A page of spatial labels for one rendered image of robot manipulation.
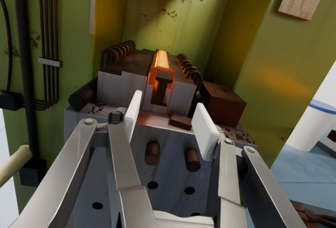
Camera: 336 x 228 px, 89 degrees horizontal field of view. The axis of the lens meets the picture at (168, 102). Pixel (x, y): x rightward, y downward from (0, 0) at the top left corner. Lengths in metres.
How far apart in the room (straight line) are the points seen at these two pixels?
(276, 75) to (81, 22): 0.55
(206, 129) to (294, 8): 0.44
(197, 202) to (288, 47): 0.47
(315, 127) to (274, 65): 2.41
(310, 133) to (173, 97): 2.70
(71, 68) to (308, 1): 0.62
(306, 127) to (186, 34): 2.39
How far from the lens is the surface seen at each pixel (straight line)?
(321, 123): 2.94
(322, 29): 0.64
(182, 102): 0.37
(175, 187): 0.43
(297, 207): 0.65
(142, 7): 0.83
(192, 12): 0.83
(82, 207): 0.51
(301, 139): 3.00
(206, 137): 0.17
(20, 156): 0.70
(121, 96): 0.37
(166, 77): 0.26
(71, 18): 0.53
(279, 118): 0.66
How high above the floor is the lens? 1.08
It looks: 22 degrees down
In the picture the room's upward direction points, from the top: 14 degrees clockwise
